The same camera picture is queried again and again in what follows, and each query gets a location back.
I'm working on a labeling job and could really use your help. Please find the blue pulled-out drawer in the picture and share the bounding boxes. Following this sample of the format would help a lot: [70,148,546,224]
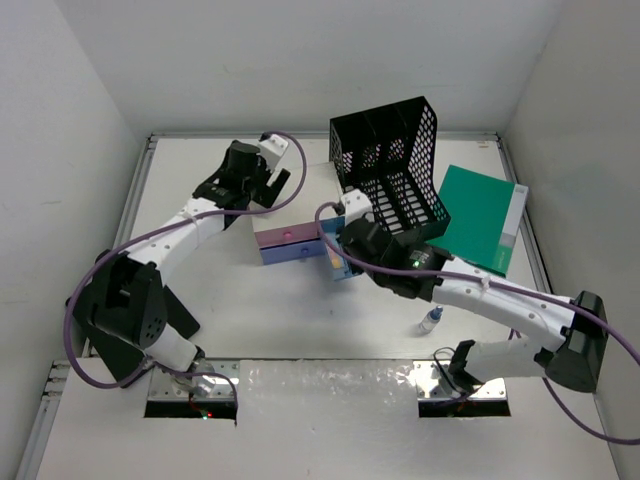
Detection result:
[320,216,362,281]

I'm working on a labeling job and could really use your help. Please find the white drawer organizer box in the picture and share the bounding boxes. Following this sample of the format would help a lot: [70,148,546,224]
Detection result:
[251,162,342,265]

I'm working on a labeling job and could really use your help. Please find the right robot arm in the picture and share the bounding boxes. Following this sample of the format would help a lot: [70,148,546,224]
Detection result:
[339,215,608,393]

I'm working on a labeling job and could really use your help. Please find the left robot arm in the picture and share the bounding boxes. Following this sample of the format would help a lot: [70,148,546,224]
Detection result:
[73,133,290,386]

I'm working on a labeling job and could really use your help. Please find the black mesh file organizer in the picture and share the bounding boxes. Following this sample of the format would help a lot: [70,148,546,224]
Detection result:
[329,96,451,243]

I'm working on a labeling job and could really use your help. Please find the small clear dropper bottle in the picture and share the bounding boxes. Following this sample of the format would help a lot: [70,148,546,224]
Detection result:
[419,305,444,334]

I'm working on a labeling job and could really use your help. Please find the green notebook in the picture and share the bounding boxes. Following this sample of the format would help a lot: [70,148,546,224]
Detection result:
[430,165,529,277]

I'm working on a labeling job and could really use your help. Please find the black notebook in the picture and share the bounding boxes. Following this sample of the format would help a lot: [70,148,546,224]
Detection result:
[82,286,200,381]

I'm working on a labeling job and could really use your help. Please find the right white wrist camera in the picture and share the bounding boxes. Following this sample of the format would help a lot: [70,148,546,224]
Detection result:
[339,189,373,226]

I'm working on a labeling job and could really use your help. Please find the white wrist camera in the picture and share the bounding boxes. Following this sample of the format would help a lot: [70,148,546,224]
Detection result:
[339,189,373,226]
[258,133,289,170]

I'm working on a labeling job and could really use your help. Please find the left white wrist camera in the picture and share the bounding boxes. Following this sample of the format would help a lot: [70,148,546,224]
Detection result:
[258,133,289,170]

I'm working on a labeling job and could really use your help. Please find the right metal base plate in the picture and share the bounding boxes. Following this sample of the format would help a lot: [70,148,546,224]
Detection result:
[410,360,508,404]

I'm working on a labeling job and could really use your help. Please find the metal base plate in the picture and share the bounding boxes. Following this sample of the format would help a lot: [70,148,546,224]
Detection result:
[147,358,240,402]
[410,360,508,404]

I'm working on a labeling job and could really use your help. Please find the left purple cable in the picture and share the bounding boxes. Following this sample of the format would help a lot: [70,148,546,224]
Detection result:
[64,130,307,390]

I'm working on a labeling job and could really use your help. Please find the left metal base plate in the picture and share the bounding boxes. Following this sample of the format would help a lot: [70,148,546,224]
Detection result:
[147,358,240,402]

